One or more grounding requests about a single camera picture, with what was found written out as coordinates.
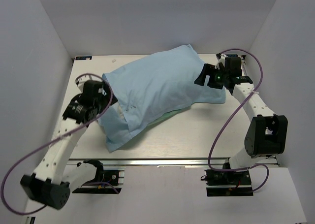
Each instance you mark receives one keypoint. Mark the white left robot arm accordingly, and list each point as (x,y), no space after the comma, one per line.
(48,184)

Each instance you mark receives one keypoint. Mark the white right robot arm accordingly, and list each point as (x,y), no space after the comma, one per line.
(266,135)

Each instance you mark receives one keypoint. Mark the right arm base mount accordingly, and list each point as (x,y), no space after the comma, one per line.
(227,184)

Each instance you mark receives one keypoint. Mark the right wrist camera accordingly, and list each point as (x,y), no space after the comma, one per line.
(221,61)

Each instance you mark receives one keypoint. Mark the blue green satin pillowcase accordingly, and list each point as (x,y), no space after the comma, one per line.
(151,89)

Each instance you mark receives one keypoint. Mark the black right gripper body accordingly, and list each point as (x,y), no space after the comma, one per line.
(217,78)

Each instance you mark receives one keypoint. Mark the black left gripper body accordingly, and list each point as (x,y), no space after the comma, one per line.
(103,102)

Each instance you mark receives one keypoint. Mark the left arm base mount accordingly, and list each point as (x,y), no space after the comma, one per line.
(105,181)

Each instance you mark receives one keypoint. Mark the white pillow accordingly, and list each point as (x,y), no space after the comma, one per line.
(117,111)

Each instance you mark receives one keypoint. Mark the aluminium front table rail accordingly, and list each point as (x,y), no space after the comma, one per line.
(173,162)

